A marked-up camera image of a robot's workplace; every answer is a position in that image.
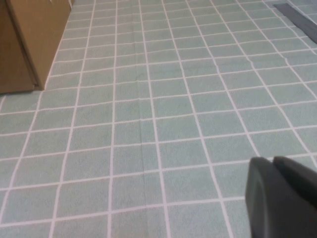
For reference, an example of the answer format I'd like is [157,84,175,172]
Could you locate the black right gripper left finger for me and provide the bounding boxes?
[244,156,317,238]

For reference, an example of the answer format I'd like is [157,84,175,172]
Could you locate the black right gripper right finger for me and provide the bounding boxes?
[273,155,317,200]

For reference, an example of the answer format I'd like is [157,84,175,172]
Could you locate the cardboard shoe box shell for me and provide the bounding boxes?
[6,0,73,91]

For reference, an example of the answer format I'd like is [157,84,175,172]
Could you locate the teal blue surface edge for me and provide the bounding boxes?
[0,0,317,238]

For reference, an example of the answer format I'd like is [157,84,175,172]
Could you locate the dark grey strip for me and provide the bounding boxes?
[272,3,317,45]

